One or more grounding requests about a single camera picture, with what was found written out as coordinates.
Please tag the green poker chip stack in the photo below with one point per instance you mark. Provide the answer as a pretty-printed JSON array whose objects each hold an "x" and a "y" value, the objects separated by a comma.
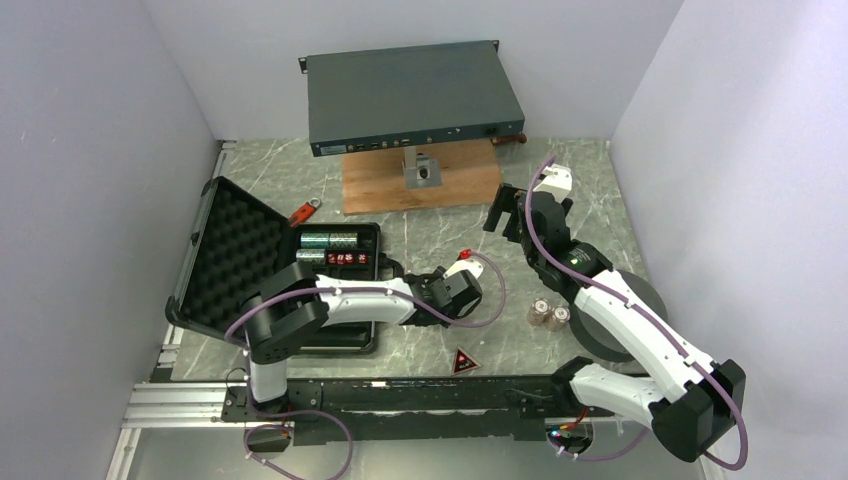
[{"x": 314, "y": 240}]

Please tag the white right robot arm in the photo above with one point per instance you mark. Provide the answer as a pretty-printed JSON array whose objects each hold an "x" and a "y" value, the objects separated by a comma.
[{"x": 691, "y": 403}]

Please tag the metal stand bracket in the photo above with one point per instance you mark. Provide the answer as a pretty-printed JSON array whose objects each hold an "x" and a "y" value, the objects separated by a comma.
[{"x": 420, "y": 170}]

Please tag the grey rack server unit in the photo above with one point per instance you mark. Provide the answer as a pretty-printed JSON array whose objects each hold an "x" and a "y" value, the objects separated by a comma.
[{"x": 408, "y": 96}]

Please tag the wooden board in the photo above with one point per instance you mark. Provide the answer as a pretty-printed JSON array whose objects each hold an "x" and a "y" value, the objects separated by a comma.
[{"x": 373, "y": 181}]

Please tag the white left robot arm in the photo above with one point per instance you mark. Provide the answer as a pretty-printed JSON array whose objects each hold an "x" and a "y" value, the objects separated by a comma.
[{"x": 286, "y": 311}]

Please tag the black poker set case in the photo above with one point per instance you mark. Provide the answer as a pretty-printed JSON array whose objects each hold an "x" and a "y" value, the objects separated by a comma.
[{"x": 237, "y": 242}]

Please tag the orange poker chip stack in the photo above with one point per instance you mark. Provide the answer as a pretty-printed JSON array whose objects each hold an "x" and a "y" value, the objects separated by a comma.
[
  {"x": 558, "y": 318},
  {"x": 538, "y": 312}
]

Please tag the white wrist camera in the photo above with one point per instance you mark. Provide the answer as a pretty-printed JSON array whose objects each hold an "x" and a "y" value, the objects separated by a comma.
[
  {"x": 466, "y": 261},
  {"x": 556, "y": 180}
]

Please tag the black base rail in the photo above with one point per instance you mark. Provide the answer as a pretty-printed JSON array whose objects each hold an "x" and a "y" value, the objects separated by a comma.
[{"x": 520, "y": 408}]

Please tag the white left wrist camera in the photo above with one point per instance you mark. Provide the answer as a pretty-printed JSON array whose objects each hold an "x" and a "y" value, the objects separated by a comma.
[{"x": 466, "y": 261}]

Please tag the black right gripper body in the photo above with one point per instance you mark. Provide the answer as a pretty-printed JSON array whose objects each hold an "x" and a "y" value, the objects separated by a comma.
[{"x": 533, "y": 255}]

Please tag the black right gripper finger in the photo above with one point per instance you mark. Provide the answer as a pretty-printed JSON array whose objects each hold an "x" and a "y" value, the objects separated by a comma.
[
  {"x": 515, "y": 207},
  {"x": 503, "y": 202}
]

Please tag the red handled wrench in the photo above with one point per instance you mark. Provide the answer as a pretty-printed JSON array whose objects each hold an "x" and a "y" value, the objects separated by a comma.
[{"x": 304, "y": 212}]

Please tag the black triangular all-in button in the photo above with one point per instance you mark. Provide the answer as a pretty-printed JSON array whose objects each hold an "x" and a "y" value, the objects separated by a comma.
[{"x": 463, "y": 362}]

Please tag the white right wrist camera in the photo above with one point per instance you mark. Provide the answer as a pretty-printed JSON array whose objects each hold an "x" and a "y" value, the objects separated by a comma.
[{"x": 556, "y": 180}]

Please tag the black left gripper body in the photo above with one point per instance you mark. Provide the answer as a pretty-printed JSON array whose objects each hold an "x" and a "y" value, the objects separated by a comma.
[{"x": 437, "y": 275}]

